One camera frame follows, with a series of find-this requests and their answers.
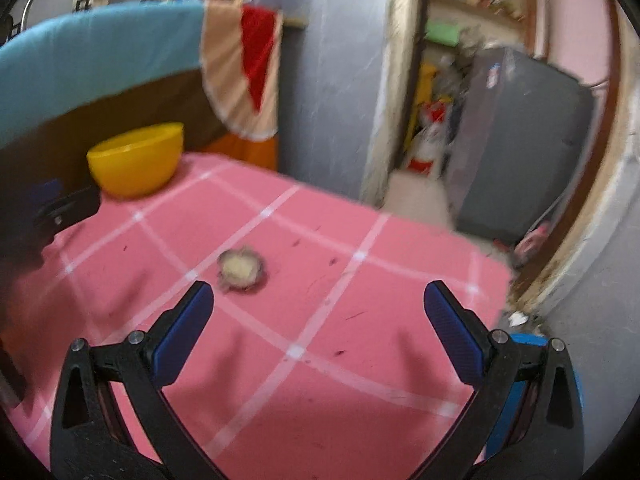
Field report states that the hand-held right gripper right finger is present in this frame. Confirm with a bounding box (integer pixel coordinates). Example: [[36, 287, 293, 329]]
[[415, 280, 586, 480]]

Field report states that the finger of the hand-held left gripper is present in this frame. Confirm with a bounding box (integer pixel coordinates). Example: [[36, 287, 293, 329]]
[[34, 185, 102, 237], [24, 179, 63, 211]]

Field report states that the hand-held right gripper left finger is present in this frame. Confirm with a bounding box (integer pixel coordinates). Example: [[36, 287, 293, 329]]
[[49, 281, 223, 480]]

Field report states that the ginger piece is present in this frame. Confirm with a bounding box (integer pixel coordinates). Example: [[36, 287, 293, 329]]
[[217, 247, 268, 295]]

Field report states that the yellow plastic bowl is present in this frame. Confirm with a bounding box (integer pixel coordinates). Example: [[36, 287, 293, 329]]
[[86, 122, 185, 199]]

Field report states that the pink checked tablecloth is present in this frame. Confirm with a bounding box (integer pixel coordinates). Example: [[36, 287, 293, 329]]
[[0, 152, 513, 480]]

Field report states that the teal cloth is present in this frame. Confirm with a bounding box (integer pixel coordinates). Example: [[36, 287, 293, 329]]
[[0, 0, 206, 146]]

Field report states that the white red rice bag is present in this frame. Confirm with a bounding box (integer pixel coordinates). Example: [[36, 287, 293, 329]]
[[406, 102, 451, 176]]

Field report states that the red beige striped towel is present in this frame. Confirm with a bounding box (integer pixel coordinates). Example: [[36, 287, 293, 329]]
[[199, 2, 285, 142]]

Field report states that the grey washing machine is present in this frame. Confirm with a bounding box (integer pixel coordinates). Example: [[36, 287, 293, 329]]
[[447, 46, 596, 247]]

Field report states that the green flat box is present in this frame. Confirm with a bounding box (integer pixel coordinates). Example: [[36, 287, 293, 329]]
[[425, 20, 463, 46]]

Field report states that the worn wooden door frame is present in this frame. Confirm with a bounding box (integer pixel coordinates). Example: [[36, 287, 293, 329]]
[[360, 0, 640, 321]]

